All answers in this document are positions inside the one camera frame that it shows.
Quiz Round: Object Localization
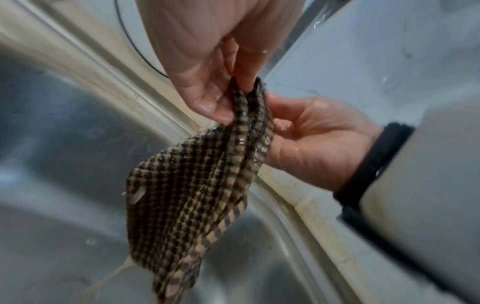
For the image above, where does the person's left hand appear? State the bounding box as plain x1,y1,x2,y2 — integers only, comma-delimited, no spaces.
136,0,312,125

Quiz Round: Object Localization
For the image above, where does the person's right hand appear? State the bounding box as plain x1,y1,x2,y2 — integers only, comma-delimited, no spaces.
263,92,384,194

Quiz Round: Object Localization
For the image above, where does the brown checkered dish cloth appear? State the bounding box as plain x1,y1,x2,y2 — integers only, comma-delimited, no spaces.
125,75,276,304

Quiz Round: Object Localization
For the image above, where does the person's right forearm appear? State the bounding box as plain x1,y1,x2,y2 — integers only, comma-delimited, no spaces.
339,98,480,300

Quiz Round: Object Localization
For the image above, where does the stainless steel sink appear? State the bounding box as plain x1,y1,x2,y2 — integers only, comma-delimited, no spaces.
0,0,480,304

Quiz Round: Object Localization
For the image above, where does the black wrist strap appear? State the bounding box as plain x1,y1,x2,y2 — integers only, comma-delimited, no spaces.
333,122,416,206

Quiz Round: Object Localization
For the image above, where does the black cable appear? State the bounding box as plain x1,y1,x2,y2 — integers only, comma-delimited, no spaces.
114,0,169,79

